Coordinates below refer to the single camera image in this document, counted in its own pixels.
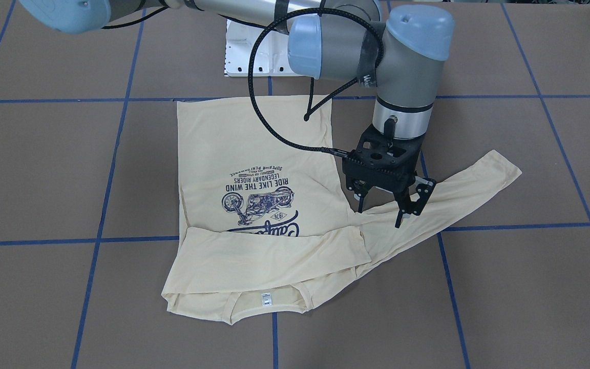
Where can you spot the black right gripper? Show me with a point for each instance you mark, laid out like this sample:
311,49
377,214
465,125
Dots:
421,191

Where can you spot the beige long-sleeve printed shirt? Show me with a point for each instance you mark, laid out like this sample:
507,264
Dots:
267,228

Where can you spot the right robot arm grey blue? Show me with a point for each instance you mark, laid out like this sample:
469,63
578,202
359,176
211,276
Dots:
402,58

